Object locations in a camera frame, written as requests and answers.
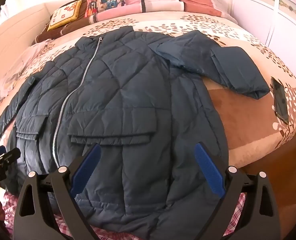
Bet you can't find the dark blue quilted jacket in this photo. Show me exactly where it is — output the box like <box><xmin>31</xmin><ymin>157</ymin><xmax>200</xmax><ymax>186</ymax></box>
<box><xmin>0</xmin><ymin>27</ymin><xmax>269</xmax><ymax>239</ymax></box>

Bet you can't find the light pink crumpled cloth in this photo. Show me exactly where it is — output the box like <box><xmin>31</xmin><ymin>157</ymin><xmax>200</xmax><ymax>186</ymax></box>
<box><xmin>0</xmin><ymin>38</ymin><xmax>51</xmax><ymax>100</ymax></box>

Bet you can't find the floral beige brown bed blanket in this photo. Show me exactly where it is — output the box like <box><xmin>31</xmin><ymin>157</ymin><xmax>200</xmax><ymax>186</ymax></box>
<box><xmin>0</xmin><ymin>11</ymin><xmax>296</xmax><ymax>167</ymax></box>

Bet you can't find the beige padded bed side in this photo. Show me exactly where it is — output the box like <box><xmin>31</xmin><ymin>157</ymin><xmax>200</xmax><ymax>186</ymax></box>
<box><xmin>0</xmin><ymin>4</ymin><xmax>50</xmax><ymax>79</ymax></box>

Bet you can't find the black smartphone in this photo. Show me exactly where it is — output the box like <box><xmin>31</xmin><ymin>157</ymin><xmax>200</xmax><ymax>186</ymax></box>
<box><xmin>271</xmin><ymin>77</ymin><xmax>289</xmax><ymax>125</ymax></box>

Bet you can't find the brown folded blanket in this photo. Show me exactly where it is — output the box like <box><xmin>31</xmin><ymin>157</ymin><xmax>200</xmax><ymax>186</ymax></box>
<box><xmin>32</xmin><ymin>0</ymin><xmax>91</xmax><ymax>45</ymax></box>

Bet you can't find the yellow embroidered cushion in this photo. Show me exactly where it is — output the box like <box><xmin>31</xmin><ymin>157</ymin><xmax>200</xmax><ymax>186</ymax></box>
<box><xmin>47</xmin><ymin>0</ymin><xmax>82</xmax><ymax>31</ymax></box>

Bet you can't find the colourful patterned cushion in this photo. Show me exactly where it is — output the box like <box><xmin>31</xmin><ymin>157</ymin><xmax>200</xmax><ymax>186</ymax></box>
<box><xmin>85</xmin><ymin>0</ymin><xmax>126</xmax><ymax>17</ymax></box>

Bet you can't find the white wardrobe with ornament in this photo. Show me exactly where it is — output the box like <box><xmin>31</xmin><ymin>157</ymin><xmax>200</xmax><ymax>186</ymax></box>
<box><xmin>231</xmin><ymin>0</ymin><xmax>296</xmax><ymax>77</ymax></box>

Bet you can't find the pink striped folded quilt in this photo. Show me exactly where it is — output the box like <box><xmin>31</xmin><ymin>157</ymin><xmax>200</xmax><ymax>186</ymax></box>
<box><xmin>88</xmin><ymin>0</ymin><xmax>237</xmax><ymax>24</ymax></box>

